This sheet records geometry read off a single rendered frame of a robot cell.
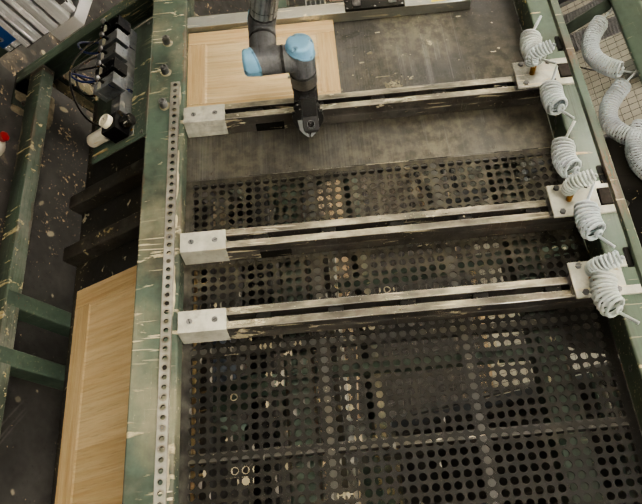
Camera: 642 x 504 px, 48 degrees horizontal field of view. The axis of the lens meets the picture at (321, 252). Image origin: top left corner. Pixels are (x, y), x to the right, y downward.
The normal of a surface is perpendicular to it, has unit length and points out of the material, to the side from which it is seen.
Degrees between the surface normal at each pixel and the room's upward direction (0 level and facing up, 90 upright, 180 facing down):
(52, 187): 0
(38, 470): 0
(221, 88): 60
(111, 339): 90
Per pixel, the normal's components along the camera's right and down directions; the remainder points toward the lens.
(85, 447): -0.55, -0.38
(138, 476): -0.06, -0.49
